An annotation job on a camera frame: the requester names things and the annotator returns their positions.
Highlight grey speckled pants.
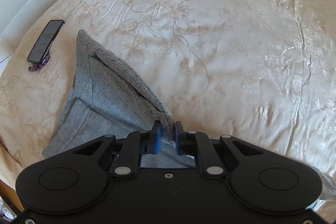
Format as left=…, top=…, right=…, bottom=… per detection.
left=41, top=29, right=336, bottom=201

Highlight purple beaded phone strap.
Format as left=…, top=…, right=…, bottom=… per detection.
left=28, top=50, right=53, bottom=73

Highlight black smartphone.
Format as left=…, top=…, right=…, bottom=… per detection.
left=27, top=20, right=64, bottom=64

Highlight cream embroidered bedspread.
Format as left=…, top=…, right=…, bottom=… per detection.
left=1, top=0, right=335, bottom=186

